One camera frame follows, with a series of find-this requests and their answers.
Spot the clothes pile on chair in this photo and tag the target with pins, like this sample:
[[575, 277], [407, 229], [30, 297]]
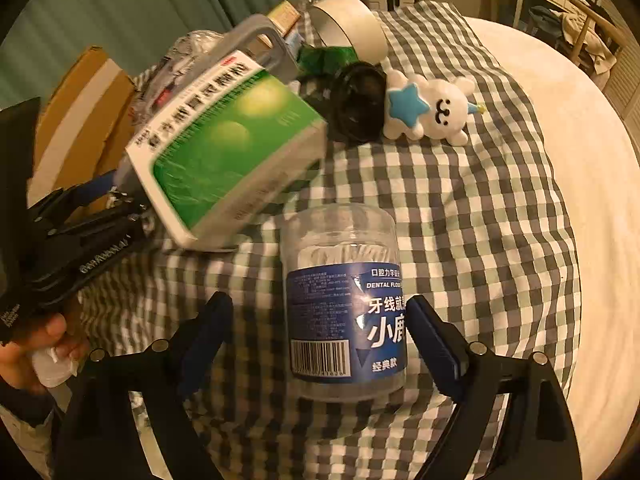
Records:
[[595, 40]]

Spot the clear plastic packet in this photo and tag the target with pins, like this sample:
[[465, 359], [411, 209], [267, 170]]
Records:
[[190, 47]]

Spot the white tape roll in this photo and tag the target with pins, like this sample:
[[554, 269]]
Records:
[[357, 25]]

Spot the brown cardboard box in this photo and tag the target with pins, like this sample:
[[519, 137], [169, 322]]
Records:
[[80, 110]]

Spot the large green curtain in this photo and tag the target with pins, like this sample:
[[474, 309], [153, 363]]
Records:
[[125, 5]]

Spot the green medicine box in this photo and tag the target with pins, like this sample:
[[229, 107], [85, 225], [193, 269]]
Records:
[[225, 150]]

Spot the wooden chair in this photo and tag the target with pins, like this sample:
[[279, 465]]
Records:
[[585, 30]]

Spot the clear dental floss jar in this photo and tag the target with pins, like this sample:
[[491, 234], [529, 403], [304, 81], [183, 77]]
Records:
[[345, 305]]

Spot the green foil packet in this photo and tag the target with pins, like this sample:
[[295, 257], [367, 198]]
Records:
[[325, 60]]

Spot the black round lid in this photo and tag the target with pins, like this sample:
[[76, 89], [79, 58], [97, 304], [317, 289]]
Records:
[[357, 100]]

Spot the white plush toy blue star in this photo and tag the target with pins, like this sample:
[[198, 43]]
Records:
[[440, 110]]

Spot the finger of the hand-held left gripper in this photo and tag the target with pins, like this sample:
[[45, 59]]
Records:
[[100, 232], [97, 186]]

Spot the white crumpled tissue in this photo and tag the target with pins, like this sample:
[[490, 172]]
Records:
[[55, 367]]

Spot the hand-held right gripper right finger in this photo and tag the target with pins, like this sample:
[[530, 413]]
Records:
[[435, 345]]

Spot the person's left hand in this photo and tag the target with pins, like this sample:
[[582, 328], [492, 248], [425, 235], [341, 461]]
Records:
[[20, 360]]

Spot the louvered wardrobe door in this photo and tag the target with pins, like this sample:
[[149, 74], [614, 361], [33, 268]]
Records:
[[622, 75]]

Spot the small yellow box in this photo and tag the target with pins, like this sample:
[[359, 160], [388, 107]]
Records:
[[283, 17]]

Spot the grey checkered blanket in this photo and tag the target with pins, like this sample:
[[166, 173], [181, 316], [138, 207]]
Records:
[[475, 210]]

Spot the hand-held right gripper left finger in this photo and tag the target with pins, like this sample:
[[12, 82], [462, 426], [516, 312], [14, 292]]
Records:
[[207, 350]]

